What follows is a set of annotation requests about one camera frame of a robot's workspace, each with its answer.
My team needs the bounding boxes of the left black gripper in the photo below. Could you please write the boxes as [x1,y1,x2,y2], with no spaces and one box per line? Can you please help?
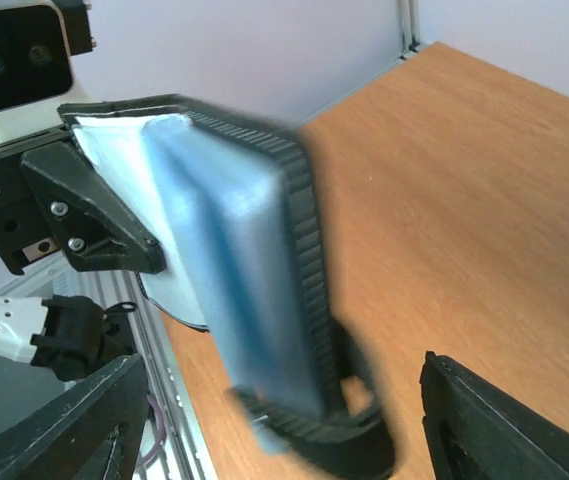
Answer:
[0,127,166,275]

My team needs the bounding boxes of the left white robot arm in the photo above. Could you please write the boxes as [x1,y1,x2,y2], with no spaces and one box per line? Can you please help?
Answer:
[0,127,166,381]

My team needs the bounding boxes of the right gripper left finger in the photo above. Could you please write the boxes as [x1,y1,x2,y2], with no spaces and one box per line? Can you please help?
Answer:
[0,355,149,479]

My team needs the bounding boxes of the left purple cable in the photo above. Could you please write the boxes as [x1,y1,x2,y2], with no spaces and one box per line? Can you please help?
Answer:
[136,392,168,469]

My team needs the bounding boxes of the black leather card holder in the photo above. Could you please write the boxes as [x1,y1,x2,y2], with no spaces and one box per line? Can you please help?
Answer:
[59,95,397,479]

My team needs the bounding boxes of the aluminium frame rails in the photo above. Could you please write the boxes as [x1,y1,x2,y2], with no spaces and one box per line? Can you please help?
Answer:
[0,253,217,480]

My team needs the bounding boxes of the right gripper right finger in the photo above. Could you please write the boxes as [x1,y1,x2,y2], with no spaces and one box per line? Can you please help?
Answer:
[420,351,569,479]

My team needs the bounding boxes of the left aluminium corner post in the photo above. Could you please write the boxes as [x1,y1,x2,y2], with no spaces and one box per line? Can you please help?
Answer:
[397,0,429,61]

